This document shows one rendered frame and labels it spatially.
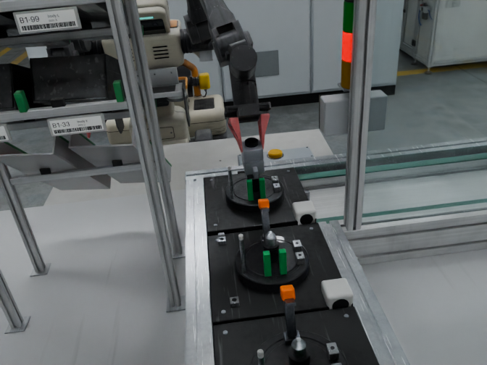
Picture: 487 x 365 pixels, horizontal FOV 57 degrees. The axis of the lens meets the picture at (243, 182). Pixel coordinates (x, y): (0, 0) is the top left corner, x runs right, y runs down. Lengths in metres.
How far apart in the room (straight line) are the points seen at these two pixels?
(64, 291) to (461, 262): 0.88
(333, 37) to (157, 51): 2.67
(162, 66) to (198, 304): 1.06
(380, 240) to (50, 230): 0.85
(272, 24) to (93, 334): 3.39
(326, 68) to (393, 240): 3.30
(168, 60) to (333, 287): 1.13
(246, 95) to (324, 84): 3.28
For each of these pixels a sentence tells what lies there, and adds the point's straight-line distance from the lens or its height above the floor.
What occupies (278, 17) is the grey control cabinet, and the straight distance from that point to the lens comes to 4.04.
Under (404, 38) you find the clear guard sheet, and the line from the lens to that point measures 0.86.
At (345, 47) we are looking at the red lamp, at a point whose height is 1.34.
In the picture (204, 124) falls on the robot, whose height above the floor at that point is 0.76.
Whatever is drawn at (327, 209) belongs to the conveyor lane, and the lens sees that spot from 1.13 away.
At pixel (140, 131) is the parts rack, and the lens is 0.77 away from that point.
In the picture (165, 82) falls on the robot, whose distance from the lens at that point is 1.70.
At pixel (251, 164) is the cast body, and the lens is 1.01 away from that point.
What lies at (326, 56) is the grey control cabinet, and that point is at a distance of 4.21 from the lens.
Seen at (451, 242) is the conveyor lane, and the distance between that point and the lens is 1.11.
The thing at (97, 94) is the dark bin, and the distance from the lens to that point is 0.79.
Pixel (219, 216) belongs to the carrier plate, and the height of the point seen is 0.97.
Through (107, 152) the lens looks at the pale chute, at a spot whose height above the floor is 1.16.
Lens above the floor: 1.55
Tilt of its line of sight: 30 degrees down
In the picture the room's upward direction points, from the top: 5 degrees counter-clockwise
